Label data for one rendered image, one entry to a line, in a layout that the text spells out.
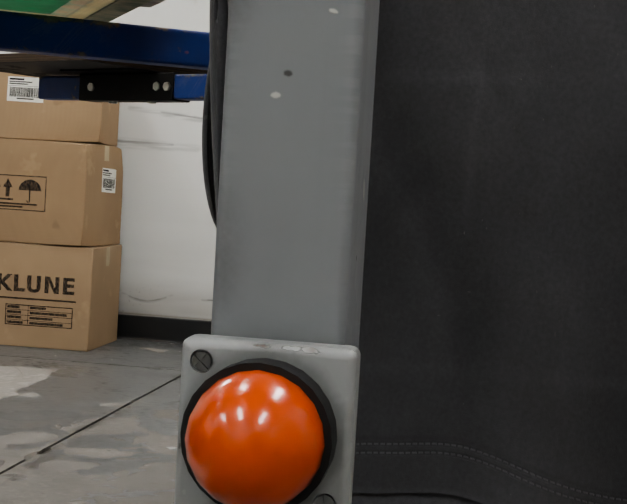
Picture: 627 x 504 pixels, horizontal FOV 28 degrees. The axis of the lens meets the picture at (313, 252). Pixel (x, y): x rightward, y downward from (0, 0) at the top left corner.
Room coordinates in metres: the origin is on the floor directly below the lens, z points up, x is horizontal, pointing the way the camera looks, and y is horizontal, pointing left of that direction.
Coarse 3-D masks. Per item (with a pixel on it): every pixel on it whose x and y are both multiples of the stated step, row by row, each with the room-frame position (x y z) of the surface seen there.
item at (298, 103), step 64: (256, 0) 0.36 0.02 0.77; (320, 0) 0.35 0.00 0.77; (256, 64) 0.36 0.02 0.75; (320, 64) 0.35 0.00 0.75; (256, 128) 0.36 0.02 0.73; (320, 128) 0.35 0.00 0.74; (256, 192) 0.36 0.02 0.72; (320, 192) 0.35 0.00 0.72; (256, 256) 0.36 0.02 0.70; (320, 256) 0.35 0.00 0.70; (256, 320) 0.36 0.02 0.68; (320, 320) 0.35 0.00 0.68; (192, 384) 0.35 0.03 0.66; (320, 384) 0.34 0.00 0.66
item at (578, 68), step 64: (384, 0) 0.64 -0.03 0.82; (448, 0) 0.63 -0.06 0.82; (512, 0) 0.62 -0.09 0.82; (576, 0) 0.62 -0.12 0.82; (384, 64) 0.65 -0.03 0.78; (448, 64) 0.63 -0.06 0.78; (512, 64) 0.63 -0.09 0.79; (576, 64) 0.62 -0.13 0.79; (384, 128) 0.65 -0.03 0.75; (448, 128) 0.63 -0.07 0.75; (512, 128) 0.63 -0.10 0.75; (576, 128) 0.62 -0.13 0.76; (384, 192) 0.65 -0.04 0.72; (448, 192) 0.64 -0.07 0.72; (512, 192) 0.63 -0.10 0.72; (576, 192) 0.62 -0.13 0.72; (384, 256) 0.65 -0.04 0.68; (448, 256) 0.64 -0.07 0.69; (512, 256) 0.63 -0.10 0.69; (576, 256) 0.62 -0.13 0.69; (384, 320) 0.65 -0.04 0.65; (448, 320) 0.64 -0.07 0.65; (512, 320) 0.63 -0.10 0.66; (576, 320) 0.62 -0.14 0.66; (384, 384) 0.65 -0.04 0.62; (448, 384) 0.64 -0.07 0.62; (512, 384) 0.63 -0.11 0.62; (576, 384) 0.62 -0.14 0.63; (384, 448) 0.65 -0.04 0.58; (448, 448) 0.64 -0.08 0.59; (512, 448) 0.63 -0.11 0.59; (576, 448) 0.62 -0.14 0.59
